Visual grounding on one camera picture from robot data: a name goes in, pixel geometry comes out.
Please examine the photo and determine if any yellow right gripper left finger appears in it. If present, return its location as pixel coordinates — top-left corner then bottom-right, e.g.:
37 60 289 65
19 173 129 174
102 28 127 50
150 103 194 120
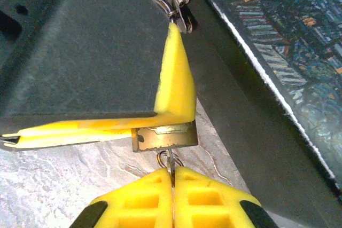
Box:
69 168 174 228

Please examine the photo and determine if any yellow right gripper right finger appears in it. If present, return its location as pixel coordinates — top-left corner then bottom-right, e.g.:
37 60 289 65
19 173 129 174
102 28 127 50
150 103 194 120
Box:
173 166 279 228

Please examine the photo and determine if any metal key ring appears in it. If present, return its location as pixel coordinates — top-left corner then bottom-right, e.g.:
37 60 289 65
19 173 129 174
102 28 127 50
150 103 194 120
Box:
157 151 185 169

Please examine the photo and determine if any brass padlock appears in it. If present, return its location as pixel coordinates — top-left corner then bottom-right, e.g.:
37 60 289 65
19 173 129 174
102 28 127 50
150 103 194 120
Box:
131 121 199 153

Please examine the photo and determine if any starry night print box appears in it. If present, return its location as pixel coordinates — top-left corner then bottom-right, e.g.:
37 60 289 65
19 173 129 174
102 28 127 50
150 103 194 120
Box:
184 0 342 228

